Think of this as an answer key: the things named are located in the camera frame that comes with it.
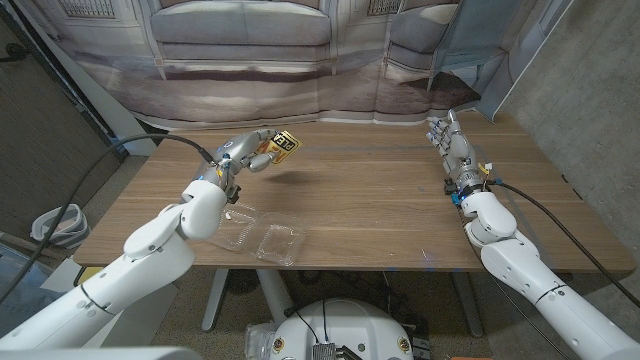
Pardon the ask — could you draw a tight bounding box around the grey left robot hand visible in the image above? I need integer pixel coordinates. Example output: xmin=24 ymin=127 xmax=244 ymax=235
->
xmin=199 ymin=128 xmax=281 ymax=201

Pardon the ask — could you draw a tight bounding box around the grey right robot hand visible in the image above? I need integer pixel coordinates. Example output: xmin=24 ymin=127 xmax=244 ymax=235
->
xmin=426 ymin=108 xmax=485 ymax=201

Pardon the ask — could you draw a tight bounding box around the yellow new driver bumper sticker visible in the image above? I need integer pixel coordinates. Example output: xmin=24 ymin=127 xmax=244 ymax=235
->
xmin=257 ymin=129 xmax=304 ymax=165

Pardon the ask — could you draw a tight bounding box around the clear plastic clamshell container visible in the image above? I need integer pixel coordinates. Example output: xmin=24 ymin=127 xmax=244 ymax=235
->
xmin=209 ymin=202 xmax=307 ymax=267

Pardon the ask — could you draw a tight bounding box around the printed sofa backdrop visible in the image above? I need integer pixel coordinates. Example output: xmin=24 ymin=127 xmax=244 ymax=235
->
xmin=12 ymin=0 xmax=576 ymax=132

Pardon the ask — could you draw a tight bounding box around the black round fan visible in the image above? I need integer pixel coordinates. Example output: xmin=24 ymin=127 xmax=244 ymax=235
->
xmin=225 ymin=269 xmax=260 ymax=297

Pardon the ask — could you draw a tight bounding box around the grey table leg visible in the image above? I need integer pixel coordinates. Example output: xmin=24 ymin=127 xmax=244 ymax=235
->
xmin=452 ymin=272 xmax=485 ymax=339

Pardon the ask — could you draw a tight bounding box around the grey collapsible bucket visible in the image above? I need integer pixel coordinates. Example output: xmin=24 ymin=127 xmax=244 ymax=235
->
xmin=29 ymin=203 xmax=92 ymax=250

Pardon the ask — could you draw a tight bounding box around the clear plastic package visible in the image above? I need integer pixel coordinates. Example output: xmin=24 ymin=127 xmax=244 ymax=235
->
xmin=243 ymin=322 xmax=277 ymax=360

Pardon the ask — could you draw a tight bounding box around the yellow black floor object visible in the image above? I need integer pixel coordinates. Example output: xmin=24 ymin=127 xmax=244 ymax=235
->
xmin=74 ymin=266 xmax=104 ymax=286

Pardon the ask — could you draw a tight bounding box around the white robot torso dome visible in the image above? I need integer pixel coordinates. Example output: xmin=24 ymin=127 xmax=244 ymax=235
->
xmin=268 ymin=298 xmax=415 ymax=360

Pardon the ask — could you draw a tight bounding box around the blue plastic storage bin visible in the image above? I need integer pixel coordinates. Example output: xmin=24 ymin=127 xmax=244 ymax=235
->
xmin=0 ymin=243 xmax=56 ymax=326

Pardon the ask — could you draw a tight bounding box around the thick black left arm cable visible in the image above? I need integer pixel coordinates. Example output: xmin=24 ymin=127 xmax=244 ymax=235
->
xmin=0 ymin=132 xmax=216 ymax=304

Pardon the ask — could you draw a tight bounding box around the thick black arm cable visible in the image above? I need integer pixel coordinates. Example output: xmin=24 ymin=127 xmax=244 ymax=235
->
xmin=489 ymin=180 xmax=640 ymax=309
xmin=0 ymin=132 xmax=216 ymax=304

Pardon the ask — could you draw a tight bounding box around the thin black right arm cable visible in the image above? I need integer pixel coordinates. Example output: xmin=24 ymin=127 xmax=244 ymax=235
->
xmin=455 ymin=204 xmax=574 ymax=360

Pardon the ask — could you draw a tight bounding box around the white slanted post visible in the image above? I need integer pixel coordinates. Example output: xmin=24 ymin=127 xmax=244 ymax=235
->
xmin=14 ymin=0 xmax=159 ymax=157

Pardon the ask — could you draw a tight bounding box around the white table leg frame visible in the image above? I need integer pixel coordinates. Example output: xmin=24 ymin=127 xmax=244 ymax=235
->
xmin=201 ymin=268 xmax=296 ymax=333

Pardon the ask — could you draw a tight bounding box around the black floor cable bundle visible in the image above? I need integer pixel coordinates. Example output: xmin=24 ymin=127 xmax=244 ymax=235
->
xmin=379 ymin=272 xmax=431 ymax=360

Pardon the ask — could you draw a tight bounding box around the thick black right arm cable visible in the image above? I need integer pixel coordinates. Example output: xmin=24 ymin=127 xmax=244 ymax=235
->
xmin=489 ymin=180 xmax=640 ymax=309

